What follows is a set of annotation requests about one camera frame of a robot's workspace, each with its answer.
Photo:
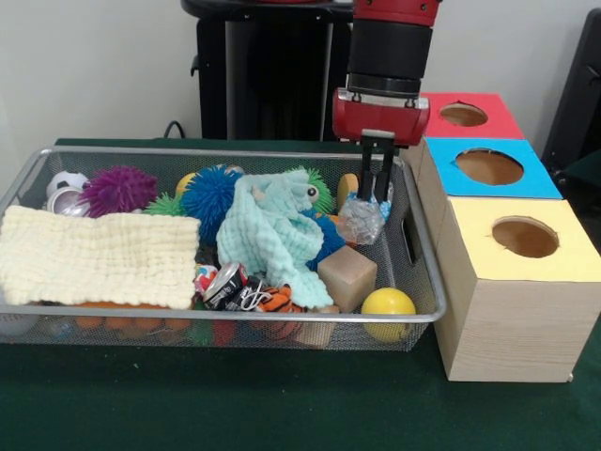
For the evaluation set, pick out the small soccer ball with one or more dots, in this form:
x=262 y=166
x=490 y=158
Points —
x=66 y=181

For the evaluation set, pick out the wooden yo-yo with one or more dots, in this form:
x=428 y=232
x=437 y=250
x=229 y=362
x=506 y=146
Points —
x=347 y=185

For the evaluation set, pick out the wooden box with three holes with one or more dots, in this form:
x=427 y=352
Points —
x=516 y=329

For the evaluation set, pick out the dark green table cloth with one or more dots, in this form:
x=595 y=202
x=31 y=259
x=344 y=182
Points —
x=282 y=404

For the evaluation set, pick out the large blue spiky ball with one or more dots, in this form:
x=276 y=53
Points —
x=206 y=202

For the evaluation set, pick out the tiger plush toy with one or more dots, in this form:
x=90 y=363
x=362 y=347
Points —
x=279 y=298

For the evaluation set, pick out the wooden cube block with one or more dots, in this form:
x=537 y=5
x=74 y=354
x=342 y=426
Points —
x=347 y=279

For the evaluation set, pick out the mint knitted cloth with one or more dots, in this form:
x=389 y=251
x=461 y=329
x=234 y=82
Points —
x=263 y=235

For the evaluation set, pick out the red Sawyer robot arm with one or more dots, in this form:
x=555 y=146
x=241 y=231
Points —
x=389 y=47

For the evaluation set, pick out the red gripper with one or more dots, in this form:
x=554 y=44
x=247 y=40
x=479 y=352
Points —
x=375 y=119

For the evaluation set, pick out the cream knitted cloth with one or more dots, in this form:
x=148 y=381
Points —
x=94 y=253

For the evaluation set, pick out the green covered side table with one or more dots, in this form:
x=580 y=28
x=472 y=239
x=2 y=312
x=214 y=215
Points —
x=587 y=174

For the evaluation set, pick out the yellow smooth ball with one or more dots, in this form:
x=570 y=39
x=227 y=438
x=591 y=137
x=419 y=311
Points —
x=387 y=303

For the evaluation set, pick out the silver mesh bin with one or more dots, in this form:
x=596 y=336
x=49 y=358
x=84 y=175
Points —
x=425 y=282

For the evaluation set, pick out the purple spiky ball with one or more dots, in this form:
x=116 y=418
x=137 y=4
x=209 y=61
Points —
x=119 y=190

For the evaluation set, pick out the crushed black can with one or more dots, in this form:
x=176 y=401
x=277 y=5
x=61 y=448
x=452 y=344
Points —
x=225 y=284

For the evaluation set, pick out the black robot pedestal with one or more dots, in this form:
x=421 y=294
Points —
x=211 y=94

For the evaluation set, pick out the green spiky toy with eyes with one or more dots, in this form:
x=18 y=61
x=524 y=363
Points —
x=324 y=199

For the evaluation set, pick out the black stand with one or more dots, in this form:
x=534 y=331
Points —
x=582 y=94

